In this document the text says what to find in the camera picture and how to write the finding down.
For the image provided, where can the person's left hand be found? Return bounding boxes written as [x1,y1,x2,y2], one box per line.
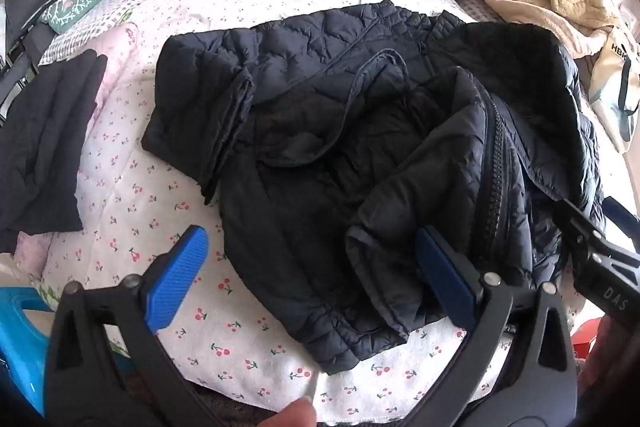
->
[254,397,317,427]

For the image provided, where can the cherry print bed sheet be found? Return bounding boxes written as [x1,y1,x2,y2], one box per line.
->
[15,0,591,424]

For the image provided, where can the grey checked bed sheet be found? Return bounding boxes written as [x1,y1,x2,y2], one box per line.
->
[37,0,478,64]

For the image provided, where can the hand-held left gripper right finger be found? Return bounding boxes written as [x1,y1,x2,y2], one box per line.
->
[400,226,579,427]

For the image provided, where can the grey strapped bag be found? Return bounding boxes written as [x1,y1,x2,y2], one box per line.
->
[0,21,57,120]

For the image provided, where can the light blue plastic stool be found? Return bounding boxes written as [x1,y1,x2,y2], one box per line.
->
[0,287,62,409]

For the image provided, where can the red object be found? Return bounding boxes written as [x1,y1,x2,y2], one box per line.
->
[570,331,609,364]

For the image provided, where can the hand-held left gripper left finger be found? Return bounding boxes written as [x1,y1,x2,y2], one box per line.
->
[44,225,222,427]

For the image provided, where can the white tote bag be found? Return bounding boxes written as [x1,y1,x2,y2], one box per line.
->
[587,24,640,156]

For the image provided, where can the teal patterned cushion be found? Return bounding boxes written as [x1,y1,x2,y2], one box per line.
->
[40,0,112,34]

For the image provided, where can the black folded garment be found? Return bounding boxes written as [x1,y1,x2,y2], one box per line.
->
[0,49,109,254]

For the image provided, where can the dark navy quilted jacket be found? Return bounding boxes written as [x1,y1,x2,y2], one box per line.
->
[141,0,608,376]

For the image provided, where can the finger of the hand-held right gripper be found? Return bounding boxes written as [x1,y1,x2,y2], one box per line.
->
[601,196,640,249]
[550,198,608,265]

